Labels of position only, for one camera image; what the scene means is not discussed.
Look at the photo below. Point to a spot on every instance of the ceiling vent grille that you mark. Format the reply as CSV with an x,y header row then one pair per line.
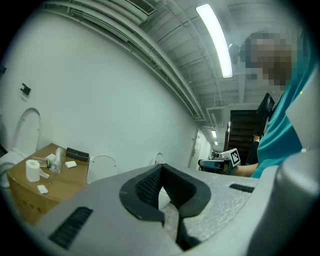
x,y
142,5

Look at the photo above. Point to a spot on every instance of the black chest-worn device box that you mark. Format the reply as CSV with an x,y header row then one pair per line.
x,y
266,103

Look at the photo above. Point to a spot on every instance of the clear tube green cap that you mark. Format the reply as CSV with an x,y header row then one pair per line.
x,y
48,163

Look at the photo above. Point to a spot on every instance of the person's head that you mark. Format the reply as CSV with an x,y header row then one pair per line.
x,y
270,60

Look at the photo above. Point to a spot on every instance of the person's teal shirt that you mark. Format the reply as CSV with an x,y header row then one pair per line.
x,y
275,145

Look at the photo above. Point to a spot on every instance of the white toilet lid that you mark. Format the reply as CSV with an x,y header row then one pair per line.
x,y
103,170

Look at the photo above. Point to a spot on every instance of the large brown cardboard box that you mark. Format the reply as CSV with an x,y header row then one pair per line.
x,y
62,185

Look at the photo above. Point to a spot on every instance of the white toilet paper roll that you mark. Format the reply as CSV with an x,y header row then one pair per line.
x,y
32,170

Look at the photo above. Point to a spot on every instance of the dark wooden staircase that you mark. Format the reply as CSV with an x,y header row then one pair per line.
x,y
243,130

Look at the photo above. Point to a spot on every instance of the flat white rectangular box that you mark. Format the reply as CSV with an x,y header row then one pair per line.
x,y
70,164

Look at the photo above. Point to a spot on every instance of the white ceiling pipe run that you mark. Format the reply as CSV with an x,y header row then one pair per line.
x,y
155,63

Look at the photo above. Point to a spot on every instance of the white plastic drain pipe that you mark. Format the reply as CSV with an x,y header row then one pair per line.
x,y
58,158

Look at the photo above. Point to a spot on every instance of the small ceiling light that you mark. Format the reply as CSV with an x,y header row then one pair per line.
x,y
214,133

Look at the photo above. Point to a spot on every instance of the white door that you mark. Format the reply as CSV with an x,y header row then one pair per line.
x,y
196,150

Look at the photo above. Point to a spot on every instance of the white elongated toilet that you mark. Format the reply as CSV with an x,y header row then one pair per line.
x,y
27,130

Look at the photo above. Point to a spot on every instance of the small folded white paper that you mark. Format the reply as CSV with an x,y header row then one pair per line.
x,y
42,189

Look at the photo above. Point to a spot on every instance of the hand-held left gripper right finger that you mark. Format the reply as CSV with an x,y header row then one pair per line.
x,y
225,200

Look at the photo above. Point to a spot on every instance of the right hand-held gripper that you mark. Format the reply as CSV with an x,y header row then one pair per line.
x,y
233,158

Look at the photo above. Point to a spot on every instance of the dark grey paper holder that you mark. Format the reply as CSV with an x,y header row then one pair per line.
x,y
77,153

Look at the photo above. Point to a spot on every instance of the black wall bracket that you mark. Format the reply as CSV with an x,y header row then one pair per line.
x,y
25,88

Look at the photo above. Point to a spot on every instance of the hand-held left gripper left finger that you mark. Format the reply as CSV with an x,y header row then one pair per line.
x,y
100,212

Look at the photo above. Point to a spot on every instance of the person's right forearm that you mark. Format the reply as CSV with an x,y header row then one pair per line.
x,y
246,170

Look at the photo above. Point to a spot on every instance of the long ceiling light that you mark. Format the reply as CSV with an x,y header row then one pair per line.
x,y
215,40

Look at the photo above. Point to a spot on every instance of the white smart toilet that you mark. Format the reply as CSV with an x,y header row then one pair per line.
x,y
158,160

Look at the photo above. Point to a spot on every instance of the small white carton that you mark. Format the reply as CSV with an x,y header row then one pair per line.
x,y
50,157

